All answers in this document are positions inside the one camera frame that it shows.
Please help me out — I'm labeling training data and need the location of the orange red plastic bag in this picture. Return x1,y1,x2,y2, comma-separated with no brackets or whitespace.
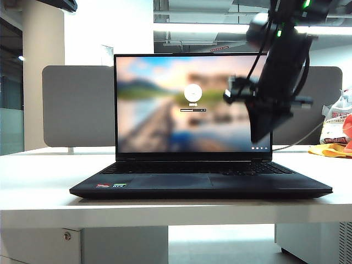
340,114,352,159

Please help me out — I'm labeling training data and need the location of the white plastic bag red print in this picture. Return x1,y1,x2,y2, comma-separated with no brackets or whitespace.
318,87,352,145

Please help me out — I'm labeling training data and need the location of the yellow cloth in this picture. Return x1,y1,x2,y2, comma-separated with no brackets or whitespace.
307,142,352,160

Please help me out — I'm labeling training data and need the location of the white drawer cabinet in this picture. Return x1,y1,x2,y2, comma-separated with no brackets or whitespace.
0,227,169,264

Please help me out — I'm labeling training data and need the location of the grey power cable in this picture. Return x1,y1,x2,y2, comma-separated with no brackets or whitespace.
272,122,325,152

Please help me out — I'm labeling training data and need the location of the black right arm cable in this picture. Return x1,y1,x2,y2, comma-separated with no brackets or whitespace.
246,16,276,81

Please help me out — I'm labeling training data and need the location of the white cabinet with vent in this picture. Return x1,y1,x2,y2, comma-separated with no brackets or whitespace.
273,221,352,264

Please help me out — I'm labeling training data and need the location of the hanging ceiling lamp fixture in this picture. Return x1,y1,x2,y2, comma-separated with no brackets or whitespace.
163,39,218,47

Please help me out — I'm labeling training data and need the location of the black laptop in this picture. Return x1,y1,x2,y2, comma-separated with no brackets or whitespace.
69,52,333,200

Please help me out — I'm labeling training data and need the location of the grey fabric desk divider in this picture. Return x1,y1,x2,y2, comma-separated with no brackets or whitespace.
42,65,343,148

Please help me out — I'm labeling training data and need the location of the paper notice on wall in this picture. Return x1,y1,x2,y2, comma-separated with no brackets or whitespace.
100,45,114,67

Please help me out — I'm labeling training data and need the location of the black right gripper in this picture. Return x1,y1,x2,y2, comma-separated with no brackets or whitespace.
223,76,314,144

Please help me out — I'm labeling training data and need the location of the long ceiling light strip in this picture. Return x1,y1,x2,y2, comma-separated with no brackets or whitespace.
153,23,352,36

